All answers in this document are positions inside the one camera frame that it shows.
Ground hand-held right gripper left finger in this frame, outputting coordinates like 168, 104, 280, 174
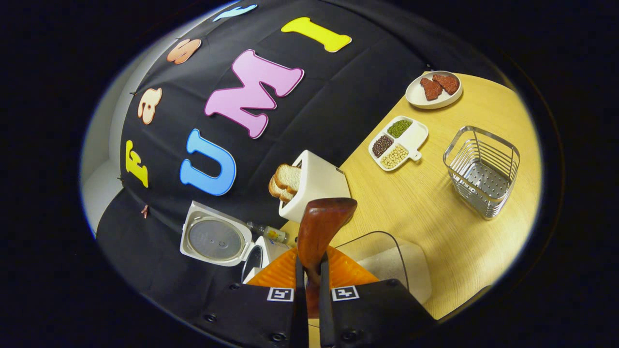
193, 246, 310, 348

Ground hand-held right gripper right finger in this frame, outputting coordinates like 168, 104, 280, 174
318, 246, 437, 348

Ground brown wooden spoon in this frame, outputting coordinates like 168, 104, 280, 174
297, 197, 358, 319

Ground clear rice container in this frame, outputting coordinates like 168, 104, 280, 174
334, 231, 432, 305

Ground white rice cooker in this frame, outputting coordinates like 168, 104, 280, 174
180, 201, 296, 286

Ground metal wire chopstick holder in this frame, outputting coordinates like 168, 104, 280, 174
443, 126, 521, 220

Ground small glass bottle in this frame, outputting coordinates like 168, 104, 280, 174
247, 221, 290, 244

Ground toast bread slice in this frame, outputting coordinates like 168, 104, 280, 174
274, 164, 302, 194
268, 175, 295, 203

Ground white toaster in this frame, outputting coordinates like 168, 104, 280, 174
279, 150, 352, 223

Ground white divided bean dish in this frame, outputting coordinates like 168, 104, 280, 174
368, 116, 429, 172

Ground black backdrop cloth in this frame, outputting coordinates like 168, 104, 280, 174
96, 0, 489, 334

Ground white round plate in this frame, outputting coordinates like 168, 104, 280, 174
405, 71, 463, 110

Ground red meat slice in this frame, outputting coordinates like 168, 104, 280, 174
420, 77, 443, 101
432, 74, 459, 95

